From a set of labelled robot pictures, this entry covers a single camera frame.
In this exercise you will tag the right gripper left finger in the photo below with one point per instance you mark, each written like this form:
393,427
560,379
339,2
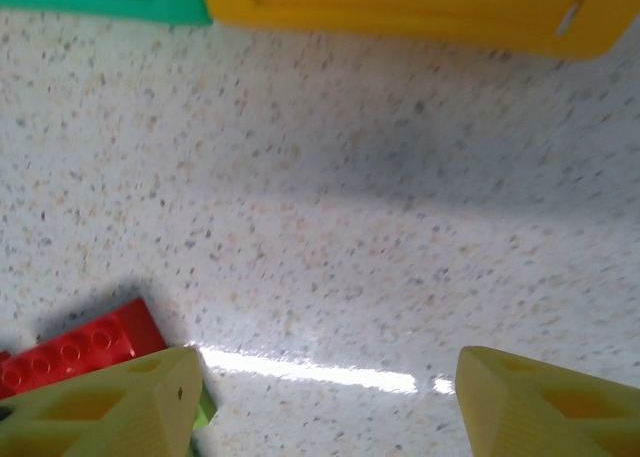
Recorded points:
150,427

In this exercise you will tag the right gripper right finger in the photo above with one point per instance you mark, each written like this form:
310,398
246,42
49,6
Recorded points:
500,417

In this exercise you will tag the green lego brick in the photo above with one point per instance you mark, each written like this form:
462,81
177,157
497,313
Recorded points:
205,409

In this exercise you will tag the long red lego brick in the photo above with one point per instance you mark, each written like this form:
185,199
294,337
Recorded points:
75,349

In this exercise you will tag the yellow plastic bin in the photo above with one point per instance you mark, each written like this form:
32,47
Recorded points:
400,7

